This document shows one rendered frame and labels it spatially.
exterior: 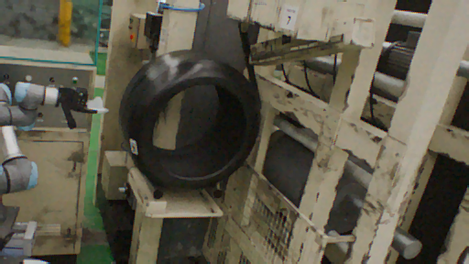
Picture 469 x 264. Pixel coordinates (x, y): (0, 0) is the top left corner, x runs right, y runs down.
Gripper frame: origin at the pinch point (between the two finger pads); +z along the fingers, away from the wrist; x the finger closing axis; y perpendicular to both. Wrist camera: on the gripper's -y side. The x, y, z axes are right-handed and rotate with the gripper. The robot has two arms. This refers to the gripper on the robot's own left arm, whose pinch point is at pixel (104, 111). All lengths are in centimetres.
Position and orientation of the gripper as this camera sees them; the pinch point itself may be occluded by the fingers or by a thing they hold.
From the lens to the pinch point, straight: 178.2
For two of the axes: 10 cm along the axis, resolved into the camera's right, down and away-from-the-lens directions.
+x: -2.8, -3.7, 8.8
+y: 2.6, -9.2, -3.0
